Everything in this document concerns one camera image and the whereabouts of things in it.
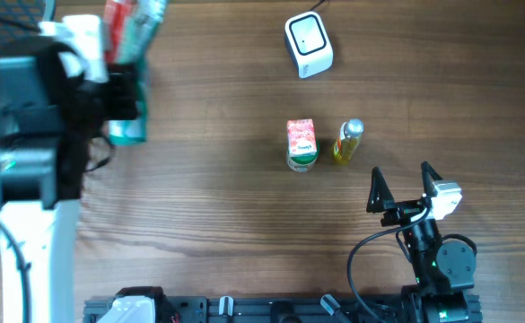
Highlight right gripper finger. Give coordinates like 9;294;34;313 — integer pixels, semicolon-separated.
366;167;396;214
421;161;442;196

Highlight yellow dish soap bottle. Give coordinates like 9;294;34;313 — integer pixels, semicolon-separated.
332;118;364;164

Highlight orange jar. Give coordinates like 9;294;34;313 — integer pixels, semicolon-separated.
286;118;319;172

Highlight green 3M package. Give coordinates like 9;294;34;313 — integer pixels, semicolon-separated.
103;0;169;146

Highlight red stick sachet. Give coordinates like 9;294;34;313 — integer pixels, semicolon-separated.
103;0;135;63

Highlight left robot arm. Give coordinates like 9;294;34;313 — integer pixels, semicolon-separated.
0;36;139;322

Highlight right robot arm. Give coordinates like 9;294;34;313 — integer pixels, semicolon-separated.
366;161;483;322

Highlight white barcode scanner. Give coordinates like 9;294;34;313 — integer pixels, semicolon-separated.
284;11;334;79

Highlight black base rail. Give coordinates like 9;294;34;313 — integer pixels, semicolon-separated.
83;293;483;323

